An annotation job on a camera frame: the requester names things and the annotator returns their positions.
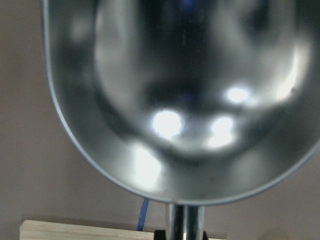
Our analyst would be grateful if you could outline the steel ice scoop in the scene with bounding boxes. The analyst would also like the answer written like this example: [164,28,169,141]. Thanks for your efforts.
[41,0,320,240]

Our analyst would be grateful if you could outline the wooden cutting board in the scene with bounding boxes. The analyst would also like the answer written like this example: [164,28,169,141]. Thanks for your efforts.
[19,220,154,240]

